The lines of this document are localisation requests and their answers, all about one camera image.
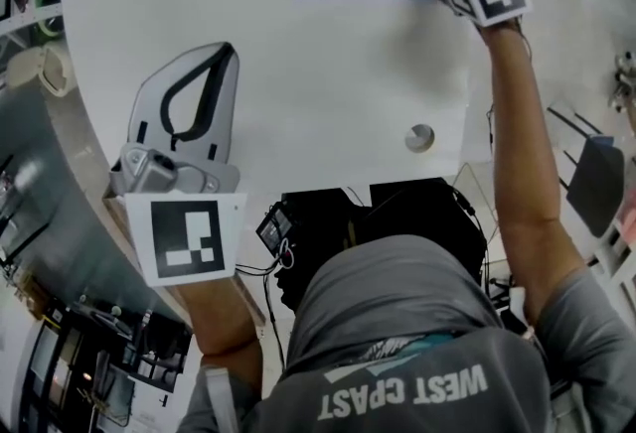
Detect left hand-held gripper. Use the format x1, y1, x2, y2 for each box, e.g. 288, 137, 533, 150
108, 42, 248, 289

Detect person's left forearm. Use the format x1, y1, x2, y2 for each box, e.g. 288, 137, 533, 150
173, 270, 265, 398

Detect person's right forearm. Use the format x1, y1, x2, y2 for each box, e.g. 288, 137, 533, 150
478, 19, 588, 324

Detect black box with screen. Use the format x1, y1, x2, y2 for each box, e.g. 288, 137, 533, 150
254, 201, 298, 259

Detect dark glossy partition panel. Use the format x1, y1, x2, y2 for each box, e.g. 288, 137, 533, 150
0, 85, 194, 326

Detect cream trash bin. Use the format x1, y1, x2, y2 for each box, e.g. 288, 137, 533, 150
3, 46, 72, 98

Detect black trousers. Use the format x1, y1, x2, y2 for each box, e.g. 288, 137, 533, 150
280, 176, 489, 314

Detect grey chair with black legs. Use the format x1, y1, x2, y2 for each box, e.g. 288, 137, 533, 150
546, 105, 626, 239

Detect grey printed t-shirt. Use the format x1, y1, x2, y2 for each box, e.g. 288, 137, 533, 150
191, 234, 636, 433

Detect green strap item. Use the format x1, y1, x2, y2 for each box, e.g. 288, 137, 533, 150
36, 15, 67, 41

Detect black cable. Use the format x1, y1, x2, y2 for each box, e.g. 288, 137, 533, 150
235, 241, 295, 373

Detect white strap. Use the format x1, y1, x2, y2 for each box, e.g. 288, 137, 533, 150
202, 364, 240, 433

